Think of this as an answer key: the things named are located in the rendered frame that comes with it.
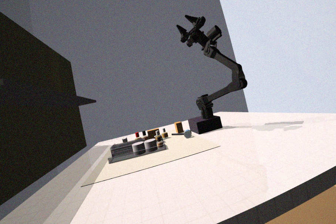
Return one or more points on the white jar with black lid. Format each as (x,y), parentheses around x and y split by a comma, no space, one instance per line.
(144,135)

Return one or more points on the tan rectangular block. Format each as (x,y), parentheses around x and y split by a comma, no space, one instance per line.
(178,127)

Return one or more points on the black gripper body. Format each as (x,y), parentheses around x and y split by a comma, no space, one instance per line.
(194,30)

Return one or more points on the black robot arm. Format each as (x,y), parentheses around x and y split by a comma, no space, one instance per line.
(238,78)

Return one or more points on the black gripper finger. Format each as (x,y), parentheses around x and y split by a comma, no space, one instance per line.
(182,31)
(193,20)

